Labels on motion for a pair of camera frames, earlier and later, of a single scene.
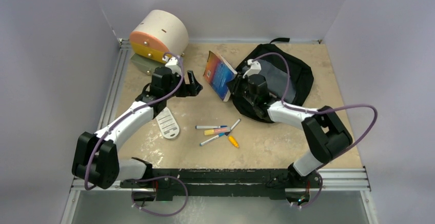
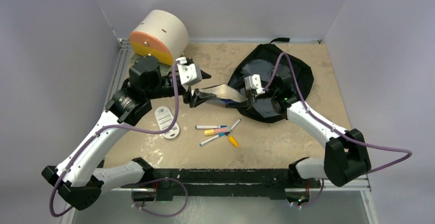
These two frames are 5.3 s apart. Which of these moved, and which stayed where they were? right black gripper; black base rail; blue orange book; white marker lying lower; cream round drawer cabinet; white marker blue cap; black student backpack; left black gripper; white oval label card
Moved: left black gripper; right black gripper; blue orange book
Stayed: black base rail; cream round drawer cabinet; white marker lying lower; white oval label card; white marker blue cap; black student backpack
